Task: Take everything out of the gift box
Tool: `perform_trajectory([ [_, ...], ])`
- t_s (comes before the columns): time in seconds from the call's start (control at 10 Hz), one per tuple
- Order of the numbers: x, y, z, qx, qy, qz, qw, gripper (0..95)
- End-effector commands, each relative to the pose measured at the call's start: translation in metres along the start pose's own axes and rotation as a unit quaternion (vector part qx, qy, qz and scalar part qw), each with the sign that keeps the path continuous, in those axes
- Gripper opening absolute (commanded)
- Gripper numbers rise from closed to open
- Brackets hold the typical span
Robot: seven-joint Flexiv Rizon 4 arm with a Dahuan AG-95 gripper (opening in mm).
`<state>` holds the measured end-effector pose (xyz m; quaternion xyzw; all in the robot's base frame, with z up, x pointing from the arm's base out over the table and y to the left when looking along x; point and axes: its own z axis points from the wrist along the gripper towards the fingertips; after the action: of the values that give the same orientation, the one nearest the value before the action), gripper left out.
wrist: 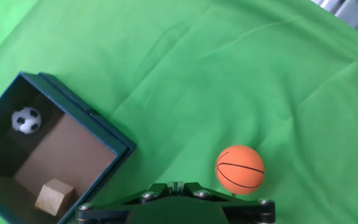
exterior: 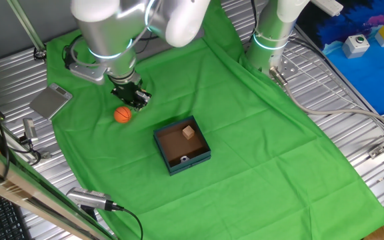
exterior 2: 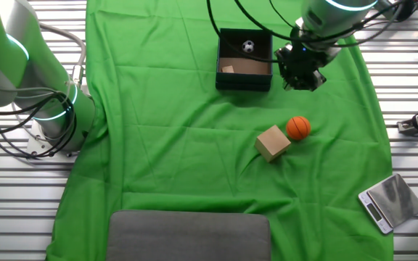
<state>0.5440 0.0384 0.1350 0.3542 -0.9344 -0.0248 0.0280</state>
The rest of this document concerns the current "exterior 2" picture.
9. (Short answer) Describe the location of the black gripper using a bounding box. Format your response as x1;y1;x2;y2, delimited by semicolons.
274;39;328;91

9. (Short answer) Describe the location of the orange toy basketball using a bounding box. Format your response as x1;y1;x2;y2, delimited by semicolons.
285;115;312;141

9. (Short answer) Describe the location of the dark green gift box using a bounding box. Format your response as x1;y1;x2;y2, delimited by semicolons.
215;28;274;93

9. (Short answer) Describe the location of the large wooden block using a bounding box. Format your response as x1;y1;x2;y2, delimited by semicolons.
254;124;292;163

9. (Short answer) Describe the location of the silver digital scale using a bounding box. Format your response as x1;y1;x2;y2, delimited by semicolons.
357;173;418;235

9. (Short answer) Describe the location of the green cloth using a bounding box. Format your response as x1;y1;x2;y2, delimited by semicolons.
45;0;395;261

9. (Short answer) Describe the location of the grey fabric cushion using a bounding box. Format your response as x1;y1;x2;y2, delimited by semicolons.
105;209;272;261

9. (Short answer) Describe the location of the thin black cable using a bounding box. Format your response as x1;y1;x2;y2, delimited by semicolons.
268;0;298;30

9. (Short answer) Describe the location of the black round cable coil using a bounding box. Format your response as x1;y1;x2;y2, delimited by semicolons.
393;0;418;22

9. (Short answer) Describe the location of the black cable loop bundle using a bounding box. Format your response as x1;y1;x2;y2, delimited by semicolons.
0;90;78;160

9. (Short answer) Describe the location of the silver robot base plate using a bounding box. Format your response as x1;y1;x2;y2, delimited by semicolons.
25;119;81;162

